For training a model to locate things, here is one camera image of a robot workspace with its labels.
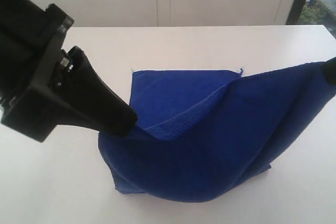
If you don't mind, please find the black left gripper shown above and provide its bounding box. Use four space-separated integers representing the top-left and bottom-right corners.
1 3 138 142

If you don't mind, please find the blue terry towel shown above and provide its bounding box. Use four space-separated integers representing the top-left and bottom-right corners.
98 62 335 202

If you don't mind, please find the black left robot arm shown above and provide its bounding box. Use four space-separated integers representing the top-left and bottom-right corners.
1 0 138 142

